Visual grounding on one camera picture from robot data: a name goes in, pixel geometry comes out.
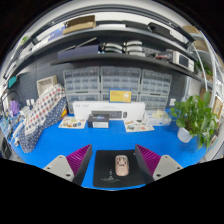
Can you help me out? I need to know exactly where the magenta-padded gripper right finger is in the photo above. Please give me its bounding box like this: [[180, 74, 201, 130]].
[[134, 144, 184, 185]]

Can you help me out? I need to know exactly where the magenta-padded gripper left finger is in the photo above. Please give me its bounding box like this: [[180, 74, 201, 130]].
[[43, 144, 94, 187]]

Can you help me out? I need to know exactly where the transparent pink computer mouse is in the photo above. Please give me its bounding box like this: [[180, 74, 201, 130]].
[[114, 154, 131, 177]]

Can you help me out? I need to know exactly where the black mouse pad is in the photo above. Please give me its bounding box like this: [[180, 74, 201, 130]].
[[92, 149, 148, 189]]

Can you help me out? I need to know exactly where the colourful sticker sheet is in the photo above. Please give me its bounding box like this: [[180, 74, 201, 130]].
[[58, 116, 87, 130], [123, 119, 155, 133]]

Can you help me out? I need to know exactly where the navy polka dot cloth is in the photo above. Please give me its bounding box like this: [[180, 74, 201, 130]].
[[18, 96, 68, 154]]

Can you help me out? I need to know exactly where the clear plastic box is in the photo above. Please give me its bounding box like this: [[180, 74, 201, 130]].
[[145, 109, 173, 127]]

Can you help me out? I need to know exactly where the small black labelled box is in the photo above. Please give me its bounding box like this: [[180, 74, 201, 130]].
[[87, 113, 110, 129]]

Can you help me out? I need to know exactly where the long white keyboard box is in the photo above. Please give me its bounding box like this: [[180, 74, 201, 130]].
[[72, 100, 147, 122]]

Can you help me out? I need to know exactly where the green plant in white pot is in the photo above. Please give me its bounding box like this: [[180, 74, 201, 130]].
[[169, 90, 219, 150]]

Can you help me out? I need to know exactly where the red blue checked cloth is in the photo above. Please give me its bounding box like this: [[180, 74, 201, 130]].
[[23, 83, 67, 136]]

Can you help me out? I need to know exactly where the grey plastic drawer cabinet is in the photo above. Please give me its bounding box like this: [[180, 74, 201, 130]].
[[141, 69, 173, 96], [99, 65, 142, 93], [138, 94, 171, 113], [100, 91, 140, 103], [65, 92, 102, 114], [62, 67, 101, 94]]

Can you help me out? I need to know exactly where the yellow card box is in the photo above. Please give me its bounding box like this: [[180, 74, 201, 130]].
[[109, 89, 132, 104]]

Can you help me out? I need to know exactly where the purple bag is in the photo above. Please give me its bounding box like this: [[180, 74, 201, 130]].
[[8, 99, 20, 117]]

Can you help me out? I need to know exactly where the white woven basket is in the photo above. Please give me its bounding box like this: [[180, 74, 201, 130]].
[[35, 74, 58, 98]]

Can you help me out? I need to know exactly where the teal box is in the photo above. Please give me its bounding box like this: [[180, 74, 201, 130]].
[[7, 75, 18, 89]]

